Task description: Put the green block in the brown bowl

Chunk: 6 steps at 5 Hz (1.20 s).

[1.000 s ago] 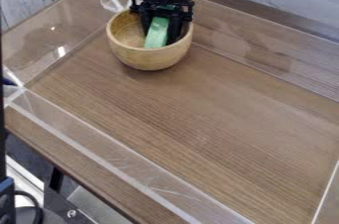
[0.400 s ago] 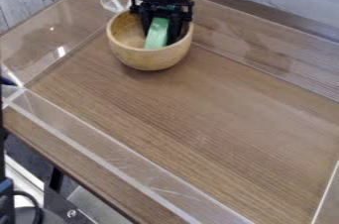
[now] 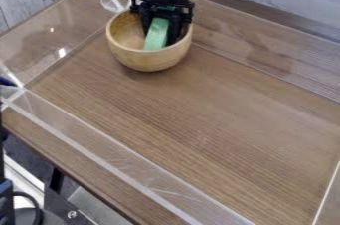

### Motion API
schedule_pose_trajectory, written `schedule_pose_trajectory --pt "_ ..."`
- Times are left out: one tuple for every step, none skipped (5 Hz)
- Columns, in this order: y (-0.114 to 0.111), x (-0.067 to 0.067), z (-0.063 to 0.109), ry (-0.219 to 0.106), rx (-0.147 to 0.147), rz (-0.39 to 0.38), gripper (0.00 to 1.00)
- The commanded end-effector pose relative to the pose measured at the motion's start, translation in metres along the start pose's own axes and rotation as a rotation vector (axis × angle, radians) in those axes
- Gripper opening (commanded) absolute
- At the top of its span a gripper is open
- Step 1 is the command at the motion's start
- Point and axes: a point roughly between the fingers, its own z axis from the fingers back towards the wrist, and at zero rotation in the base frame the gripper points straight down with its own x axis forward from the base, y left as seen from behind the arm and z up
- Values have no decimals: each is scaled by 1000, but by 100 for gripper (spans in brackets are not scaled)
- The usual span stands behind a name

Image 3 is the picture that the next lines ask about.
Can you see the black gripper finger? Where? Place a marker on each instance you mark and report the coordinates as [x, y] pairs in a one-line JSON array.
[[147, 17], [175, 28]]

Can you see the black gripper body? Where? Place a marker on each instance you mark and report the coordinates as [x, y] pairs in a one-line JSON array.
[[165, 8]]

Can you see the green rectangular block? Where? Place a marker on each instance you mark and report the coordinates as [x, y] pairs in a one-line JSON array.
[[157, 38]]

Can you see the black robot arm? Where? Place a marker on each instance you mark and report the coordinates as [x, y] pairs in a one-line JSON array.
[[171, 13]]

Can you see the brown wooden bowl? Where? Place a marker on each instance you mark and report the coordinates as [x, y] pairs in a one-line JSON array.
[[126, 39]]

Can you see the black table leg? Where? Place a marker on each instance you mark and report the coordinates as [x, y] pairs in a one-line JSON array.
[[57, 180]]

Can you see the clear acrylic tray wall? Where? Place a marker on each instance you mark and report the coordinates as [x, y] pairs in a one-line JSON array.
[[225, 141]]

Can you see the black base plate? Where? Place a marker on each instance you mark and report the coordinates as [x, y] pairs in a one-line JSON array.
[[65, 210]]

